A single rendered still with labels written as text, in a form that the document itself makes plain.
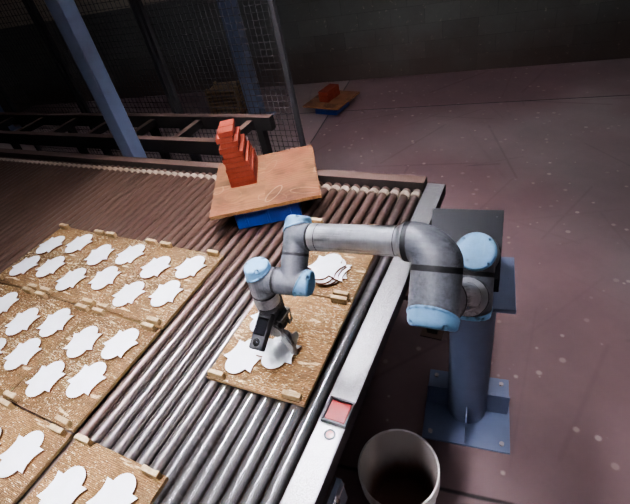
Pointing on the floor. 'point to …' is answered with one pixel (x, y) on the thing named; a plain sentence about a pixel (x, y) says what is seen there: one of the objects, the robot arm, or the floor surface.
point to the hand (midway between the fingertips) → (279, 351)
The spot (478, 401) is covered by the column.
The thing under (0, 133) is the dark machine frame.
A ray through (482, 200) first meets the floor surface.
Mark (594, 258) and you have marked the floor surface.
